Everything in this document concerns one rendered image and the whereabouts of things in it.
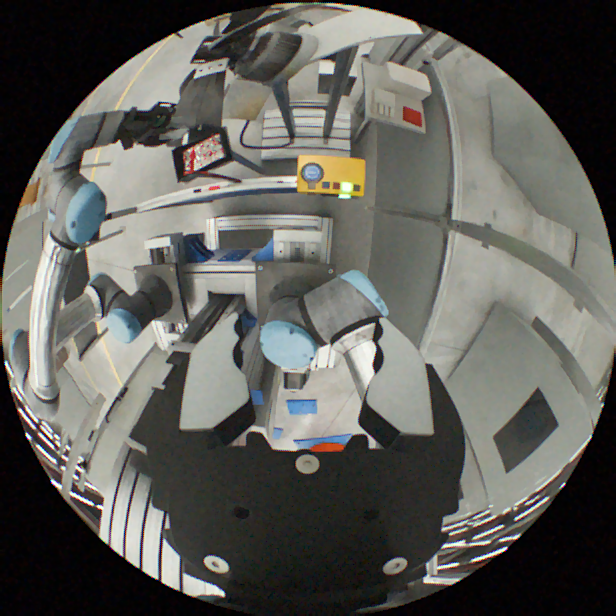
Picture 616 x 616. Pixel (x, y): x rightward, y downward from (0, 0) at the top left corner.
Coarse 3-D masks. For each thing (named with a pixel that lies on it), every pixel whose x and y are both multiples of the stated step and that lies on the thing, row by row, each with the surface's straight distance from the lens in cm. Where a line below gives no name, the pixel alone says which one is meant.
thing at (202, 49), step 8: (208, 40) 67; (240, 40) 70; (248, 40) 67; (200, 48) 66; (216, 48) 66; (224, 48) 66; (232, 48) 68; (240, 48) 65; (200, 56) 66; (208, 56) 66; (216, 56) 67; (224, 56) 69; (232, 56) 67; (240, 56) 66; (232, 64) 69
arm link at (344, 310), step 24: (336, 288) 40; (360, 288) 38; (312, 312) 40; (336, 312) 38; (360, 312) 38; (384, 312) 41; (336, 336) 38; (360, 336) 37; (360, 360) 37; (360, 384) 38
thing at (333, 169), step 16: (304, 160) 53; (320, 160) 53; (336, 160) 53; (352, 160) 54; (304, 176) 52; (320, 176) 52; (336, 176) 53; (352, 176) 53; (304, 192) 53; (320, 192) 52; (336, 192) 52; (352, 192) 53
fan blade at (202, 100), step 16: (192, 80) 66; (208, 80) 62; (224, 80) 59; (192, 96) 62; (208, 96) 58; (176, 112) 65; (192, 112) 58; (208, 112) 55; (192, 128) 56; (208, 128) 52; (176, 144) 60
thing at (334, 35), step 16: (352, 16) 74; (368, 16) 70; (384, 16) 66; (304, 32) 85; (320, 32) 75; (336, 32) 68; (352, 32) 63; (368, 32) 60; (384, 32) 57; (400, 32) 55; (416, 32) 54; (320, 48) 66; (336, 48) 60
